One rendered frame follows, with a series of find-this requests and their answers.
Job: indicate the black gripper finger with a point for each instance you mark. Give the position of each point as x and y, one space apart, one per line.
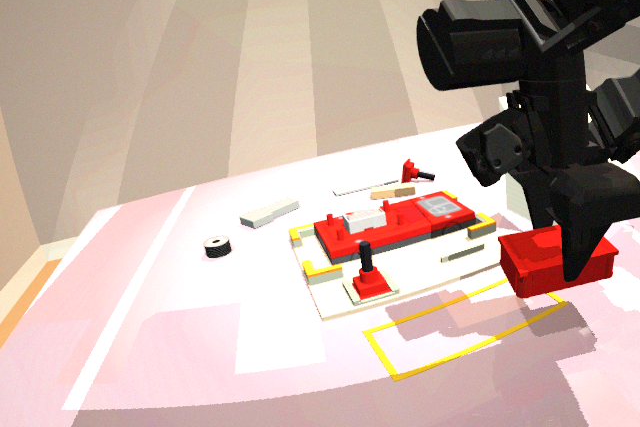
536 188
577 246

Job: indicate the small black tyre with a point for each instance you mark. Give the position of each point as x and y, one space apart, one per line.
217 247

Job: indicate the yellow rectangular outline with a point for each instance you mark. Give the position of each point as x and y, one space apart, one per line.
391 369

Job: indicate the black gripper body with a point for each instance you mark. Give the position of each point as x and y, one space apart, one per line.
582 197

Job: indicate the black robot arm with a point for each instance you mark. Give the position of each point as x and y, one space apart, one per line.
465 44

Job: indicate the red rectangular shell with corner holes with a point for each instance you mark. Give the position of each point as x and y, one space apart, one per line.
532 262

